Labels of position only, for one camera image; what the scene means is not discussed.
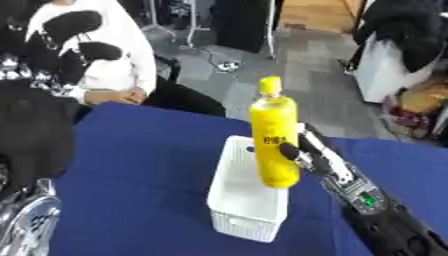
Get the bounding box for black jacket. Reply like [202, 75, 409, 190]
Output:
[351, 0, 448, 74]

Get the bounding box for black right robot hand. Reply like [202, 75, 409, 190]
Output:
[278, 122, 357, 185]

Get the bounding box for white plastic basket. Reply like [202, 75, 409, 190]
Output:
[204, 134, 293, 244]

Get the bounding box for person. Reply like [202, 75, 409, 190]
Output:
[0, 0, 228, 118]

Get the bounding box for brown bag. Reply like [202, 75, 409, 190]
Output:
[395, 75, 448, 115]

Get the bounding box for yellow drink bottle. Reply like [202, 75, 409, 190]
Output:
[248, 75, 303, 190]

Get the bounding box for white power strip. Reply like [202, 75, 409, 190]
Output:
[213, 60, 242, 73]

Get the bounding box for white cabinet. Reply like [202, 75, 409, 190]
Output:
[351, 32, 448, 104]

